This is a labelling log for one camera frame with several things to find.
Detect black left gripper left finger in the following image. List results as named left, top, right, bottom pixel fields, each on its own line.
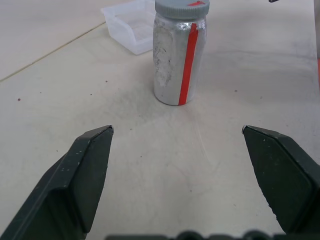
left=0, top=124, right=114, bottom=240

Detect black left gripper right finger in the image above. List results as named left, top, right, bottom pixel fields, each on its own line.
left=241, top=125, right=320, bottom=240

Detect silver jar with red tape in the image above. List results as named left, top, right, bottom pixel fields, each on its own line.
left=152, top=11, right=207, bottom=107

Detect clear plastic container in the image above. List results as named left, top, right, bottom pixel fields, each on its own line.
left=100, top=0, right=157, bottom=56

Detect grey jar lid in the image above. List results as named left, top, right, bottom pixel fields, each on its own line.
left=154, top=0, right=211, bottom=20

